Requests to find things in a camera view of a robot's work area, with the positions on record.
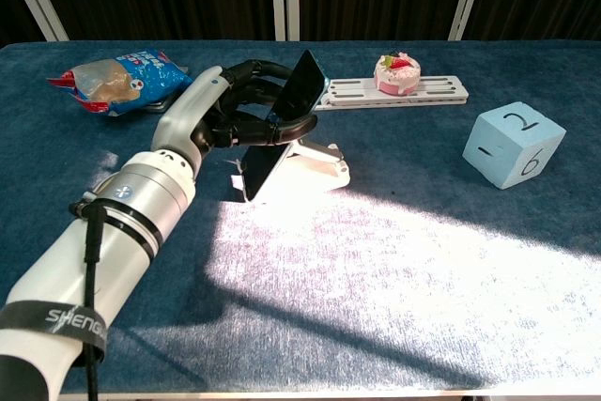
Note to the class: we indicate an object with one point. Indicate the white flat slotted stand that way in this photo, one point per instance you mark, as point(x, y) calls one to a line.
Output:
point(375, 91)

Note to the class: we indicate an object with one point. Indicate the light blue numbered foam cube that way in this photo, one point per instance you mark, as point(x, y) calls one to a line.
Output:
point(512, 147)

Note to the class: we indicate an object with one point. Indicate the blue snack bag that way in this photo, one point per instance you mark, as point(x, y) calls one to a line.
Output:
point(117, 81)

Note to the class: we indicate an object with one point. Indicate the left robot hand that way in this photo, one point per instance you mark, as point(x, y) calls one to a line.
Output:
point(192, 110)

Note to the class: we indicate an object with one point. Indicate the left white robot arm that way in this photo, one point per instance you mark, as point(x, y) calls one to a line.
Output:
point(122, 232)

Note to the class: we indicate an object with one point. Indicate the blue velvet tablecloth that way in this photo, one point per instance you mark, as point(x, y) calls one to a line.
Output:
point(328, 288)

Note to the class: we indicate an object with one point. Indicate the white folding phone stand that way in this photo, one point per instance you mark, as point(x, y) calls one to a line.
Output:
point(319, 168)

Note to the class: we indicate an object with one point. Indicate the black smartphone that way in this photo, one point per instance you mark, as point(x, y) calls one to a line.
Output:
point(298, 86)

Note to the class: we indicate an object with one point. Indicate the pink toy strawberry cake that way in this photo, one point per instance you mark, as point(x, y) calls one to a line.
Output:
point(396, 74)

